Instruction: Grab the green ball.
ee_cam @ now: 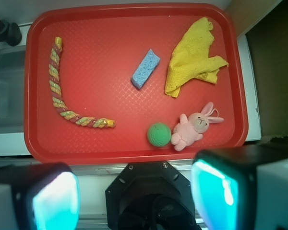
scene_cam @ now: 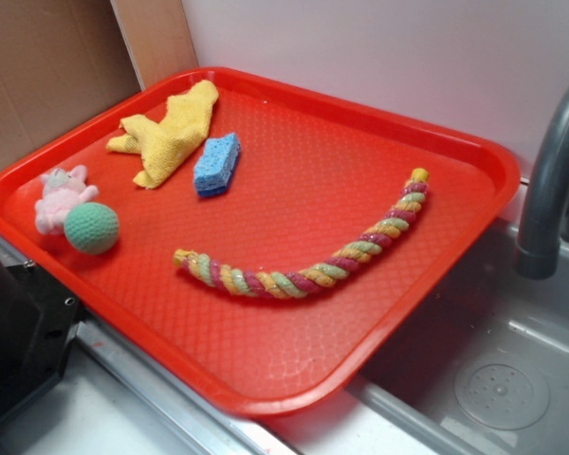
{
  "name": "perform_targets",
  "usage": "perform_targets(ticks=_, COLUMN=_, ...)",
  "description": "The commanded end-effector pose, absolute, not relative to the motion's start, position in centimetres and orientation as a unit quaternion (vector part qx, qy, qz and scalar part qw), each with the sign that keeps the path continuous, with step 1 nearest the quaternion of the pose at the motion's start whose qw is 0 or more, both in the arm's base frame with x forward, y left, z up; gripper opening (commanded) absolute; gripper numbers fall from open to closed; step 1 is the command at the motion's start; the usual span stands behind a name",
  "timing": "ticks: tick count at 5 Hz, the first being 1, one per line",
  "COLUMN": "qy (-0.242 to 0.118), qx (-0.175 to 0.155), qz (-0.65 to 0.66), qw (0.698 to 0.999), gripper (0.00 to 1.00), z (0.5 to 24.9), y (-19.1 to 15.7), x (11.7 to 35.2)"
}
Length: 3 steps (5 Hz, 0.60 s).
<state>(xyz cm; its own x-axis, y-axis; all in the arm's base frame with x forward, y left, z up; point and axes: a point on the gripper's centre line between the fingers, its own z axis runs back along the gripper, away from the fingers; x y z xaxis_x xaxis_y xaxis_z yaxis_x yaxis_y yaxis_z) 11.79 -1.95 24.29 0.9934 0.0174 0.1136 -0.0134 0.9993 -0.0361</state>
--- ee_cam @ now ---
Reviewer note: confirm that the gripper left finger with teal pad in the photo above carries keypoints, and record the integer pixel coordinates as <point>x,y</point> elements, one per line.
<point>39,197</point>

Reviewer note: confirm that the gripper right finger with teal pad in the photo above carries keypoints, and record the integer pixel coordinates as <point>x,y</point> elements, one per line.
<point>242,188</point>

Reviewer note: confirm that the multicolour twisted rope toy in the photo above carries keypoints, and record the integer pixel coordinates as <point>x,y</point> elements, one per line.
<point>57,98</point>

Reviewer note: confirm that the brown cardboard panel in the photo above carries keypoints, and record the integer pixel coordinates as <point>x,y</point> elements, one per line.
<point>262,33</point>

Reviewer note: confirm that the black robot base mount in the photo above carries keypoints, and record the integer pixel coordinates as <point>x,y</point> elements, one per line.
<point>150,196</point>

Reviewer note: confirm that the blue sponge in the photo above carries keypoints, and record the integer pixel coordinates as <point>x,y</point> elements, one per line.
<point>145,69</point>

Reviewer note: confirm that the red plastic tray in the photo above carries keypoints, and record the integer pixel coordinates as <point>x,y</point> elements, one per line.
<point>102,48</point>

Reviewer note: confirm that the grey faucet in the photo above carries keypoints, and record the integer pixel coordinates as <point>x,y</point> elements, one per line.
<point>10,33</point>

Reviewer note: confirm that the grey sink basin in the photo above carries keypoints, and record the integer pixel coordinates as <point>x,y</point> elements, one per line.
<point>12,62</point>

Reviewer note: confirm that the yellow cloth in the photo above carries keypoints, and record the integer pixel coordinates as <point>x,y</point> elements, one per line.
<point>190,58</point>

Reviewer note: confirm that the pink plush bunny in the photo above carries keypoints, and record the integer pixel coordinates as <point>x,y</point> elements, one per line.
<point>191,128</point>

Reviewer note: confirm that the green ball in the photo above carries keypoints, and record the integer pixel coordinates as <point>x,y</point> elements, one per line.
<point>159,134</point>

